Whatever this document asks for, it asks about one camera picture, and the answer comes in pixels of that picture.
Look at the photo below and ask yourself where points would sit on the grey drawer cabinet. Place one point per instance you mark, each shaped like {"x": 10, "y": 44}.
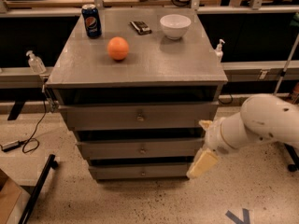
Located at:
{"x": 157, "y": 70}

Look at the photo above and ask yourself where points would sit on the cardboard box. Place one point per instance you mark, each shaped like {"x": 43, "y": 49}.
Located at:
{"x": 10, "y": 200}

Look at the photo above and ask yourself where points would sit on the grey middle drawer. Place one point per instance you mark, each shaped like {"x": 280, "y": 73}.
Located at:
{"x": 139, "y": 148}

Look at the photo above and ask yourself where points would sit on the orange bottle at right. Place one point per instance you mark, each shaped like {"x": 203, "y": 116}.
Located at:
{"x": 294, "y": 95}

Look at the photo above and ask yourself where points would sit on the black stand leg right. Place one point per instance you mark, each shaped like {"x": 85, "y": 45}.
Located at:
{"x": 295, "y": 159}

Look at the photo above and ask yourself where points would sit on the grey top drawer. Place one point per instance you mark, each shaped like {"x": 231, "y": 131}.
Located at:
{"x": 136, "y": 116}

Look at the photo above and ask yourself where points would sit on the black stand leg left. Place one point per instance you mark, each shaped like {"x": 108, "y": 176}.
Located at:
{"x": 51, "y": 163}

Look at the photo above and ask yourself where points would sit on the grey drawer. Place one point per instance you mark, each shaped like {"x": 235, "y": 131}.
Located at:
{"x": 136, "y": 116}
{"x": 156, "y": 170}
{"x": 139, "y": 148}

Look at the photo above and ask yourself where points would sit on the clear sanitizer bottle left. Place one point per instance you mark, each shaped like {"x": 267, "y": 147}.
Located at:
{"x": 35, "y": 63}

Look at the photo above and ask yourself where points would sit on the blue Pepsi can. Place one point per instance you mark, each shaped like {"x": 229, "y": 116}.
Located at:
{"x": 91, "y": 20}

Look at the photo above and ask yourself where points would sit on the black stand leg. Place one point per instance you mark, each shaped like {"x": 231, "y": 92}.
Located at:
{"x": 51, "y": 163}
{"x": 295, "y": 159}

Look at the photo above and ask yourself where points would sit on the white bowl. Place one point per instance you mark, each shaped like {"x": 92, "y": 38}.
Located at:
{"x": 175, "y": 26}

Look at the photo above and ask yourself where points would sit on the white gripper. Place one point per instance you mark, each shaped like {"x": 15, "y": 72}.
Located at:
{"x": 215, "y": 136}

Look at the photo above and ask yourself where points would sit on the grey bottom drawer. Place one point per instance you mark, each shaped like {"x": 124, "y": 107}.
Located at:
{"x": 156, "y": 170}

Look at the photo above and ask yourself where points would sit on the orange fruit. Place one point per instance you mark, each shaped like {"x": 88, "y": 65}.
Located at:
{"x": 117, "y": 48}

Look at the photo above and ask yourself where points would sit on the white pump bottle right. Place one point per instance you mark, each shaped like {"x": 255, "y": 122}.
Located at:
{"x": 218, "y": 49}

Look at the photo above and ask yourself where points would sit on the dark snack bar packet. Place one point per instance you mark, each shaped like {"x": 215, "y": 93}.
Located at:
{"x": 141, "y": 27}

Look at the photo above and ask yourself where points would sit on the white pole with black fork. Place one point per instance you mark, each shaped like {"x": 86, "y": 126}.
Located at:
{"x": 286, "y": 65}

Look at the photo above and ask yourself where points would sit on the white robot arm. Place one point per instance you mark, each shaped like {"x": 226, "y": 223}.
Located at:
{"x": 262, "y": 118}

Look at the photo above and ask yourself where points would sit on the black power adapter with cable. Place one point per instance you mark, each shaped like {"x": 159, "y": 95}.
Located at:
{"x": 29, "y": 144}

